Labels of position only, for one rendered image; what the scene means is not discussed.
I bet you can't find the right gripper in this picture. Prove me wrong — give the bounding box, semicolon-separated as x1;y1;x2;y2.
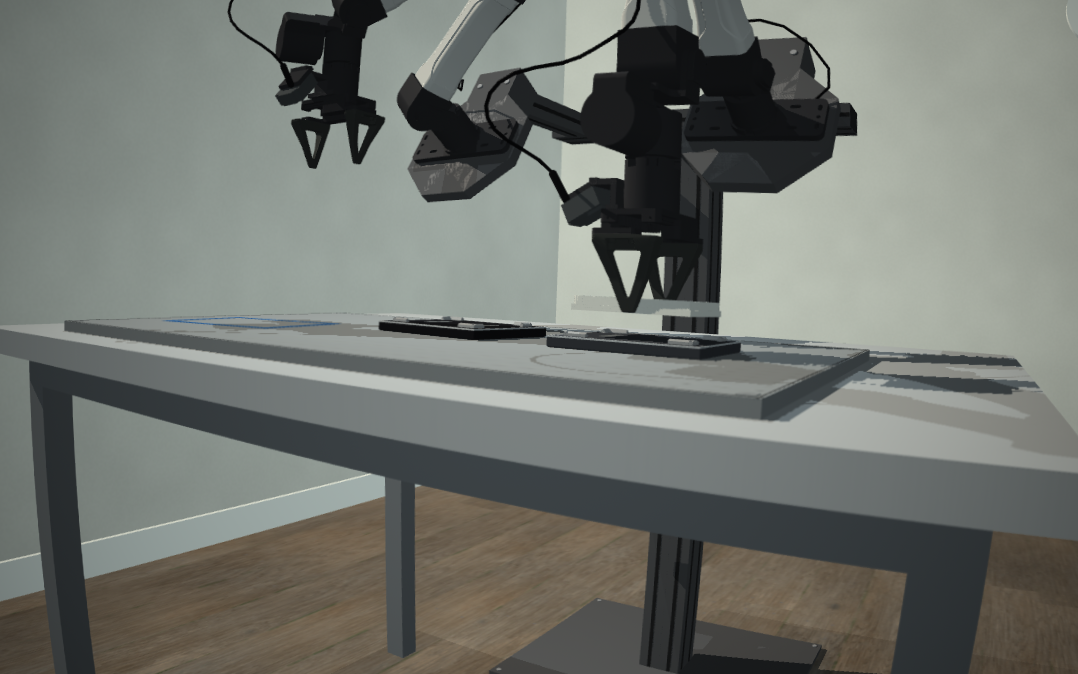
290;61;385;169

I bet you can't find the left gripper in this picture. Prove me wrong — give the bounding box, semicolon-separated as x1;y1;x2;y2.
568;157;703;313

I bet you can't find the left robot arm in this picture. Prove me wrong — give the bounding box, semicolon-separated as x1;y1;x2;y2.
561;0;829;226

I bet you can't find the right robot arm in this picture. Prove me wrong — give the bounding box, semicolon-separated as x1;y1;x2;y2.
275;0;526;164

